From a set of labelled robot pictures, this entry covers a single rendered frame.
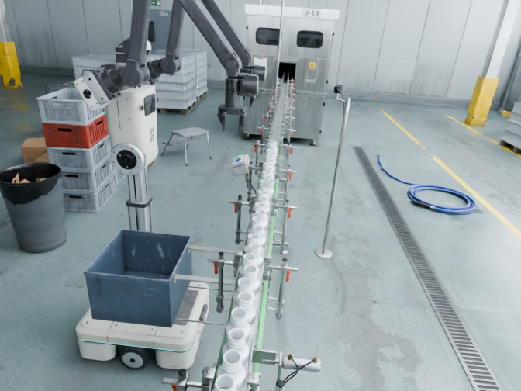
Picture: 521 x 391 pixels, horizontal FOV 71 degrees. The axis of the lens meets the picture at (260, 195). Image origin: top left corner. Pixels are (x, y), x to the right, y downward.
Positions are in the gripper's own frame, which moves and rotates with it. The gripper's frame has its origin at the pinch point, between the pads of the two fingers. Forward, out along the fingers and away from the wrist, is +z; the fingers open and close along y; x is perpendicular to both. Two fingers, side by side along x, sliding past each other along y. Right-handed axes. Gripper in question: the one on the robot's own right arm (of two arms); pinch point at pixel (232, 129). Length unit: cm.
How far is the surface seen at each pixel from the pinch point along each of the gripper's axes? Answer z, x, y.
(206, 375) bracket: 29, -91, 9
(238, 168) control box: 32, 42, -2
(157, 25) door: -37, 1017, -376
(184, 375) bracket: 30, -90, 4
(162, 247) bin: 51, -11, -28
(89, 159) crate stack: 81, 169, -159
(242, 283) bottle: 26, -64, 13
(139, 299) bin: 55, -41, -27
